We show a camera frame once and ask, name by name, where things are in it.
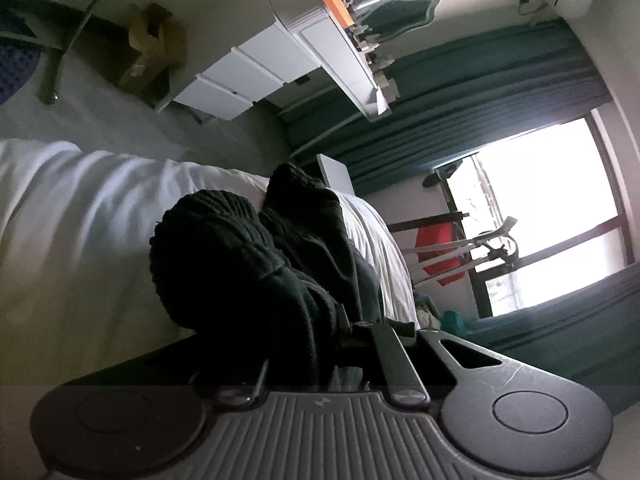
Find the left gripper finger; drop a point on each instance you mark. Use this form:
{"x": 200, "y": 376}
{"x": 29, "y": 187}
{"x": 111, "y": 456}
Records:
{"x": 386, "y": 365}

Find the black knit garment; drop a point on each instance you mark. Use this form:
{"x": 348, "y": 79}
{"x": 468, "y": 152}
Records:
{"x": 264, "y": 287}

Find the green clothes pile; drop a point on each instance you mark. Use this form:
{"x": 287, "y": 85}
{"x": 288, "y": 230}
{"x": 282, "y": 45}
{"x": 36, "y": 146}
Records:
{"x": 449, "y": 321}

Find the white tripod stand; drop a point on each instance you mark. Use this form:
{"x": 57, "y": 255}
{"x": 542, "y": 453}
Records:
{"x": 489, "y": 246}

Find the right teal curtain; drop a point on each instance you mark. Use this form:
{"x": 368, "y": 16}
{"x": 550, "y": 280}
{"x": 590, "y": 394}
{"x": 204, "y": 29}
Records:
{"x": 590, "y": 336}

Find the teal curtain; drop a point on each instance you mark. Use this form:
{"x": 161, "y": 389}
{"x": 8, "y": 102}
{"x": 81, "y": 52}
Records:
{"x": 453, "y": 99}
{"x": 590, "y": 336}

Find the black framed window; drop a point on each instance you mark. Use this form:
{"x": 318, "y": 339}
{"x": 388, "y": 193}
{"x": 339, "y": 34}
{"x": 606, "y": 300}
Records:
{"x": 571, "y": 229}

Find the left teal curtain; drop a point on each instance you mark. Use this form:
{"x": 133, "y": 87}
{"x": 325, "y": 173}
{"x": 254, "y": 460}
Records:
{"x": 453, "y": 99}

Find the white dressing table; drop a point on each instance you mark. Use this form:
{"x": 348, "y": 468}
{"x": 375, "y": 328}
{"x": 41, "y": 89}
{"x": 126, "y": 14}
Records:
{"x": 238, "y": 52}

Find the brown cardboard box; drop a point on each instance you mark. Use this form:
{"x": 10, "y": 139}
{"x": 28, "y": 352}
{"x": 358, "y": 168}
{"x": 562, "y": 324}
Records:
{"x": 160, "y": 43}

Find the wavy frame vanity mirror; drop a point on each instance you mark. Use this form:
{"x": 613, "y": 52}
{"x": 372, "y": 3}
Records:
{"x": 384, "y": 20}

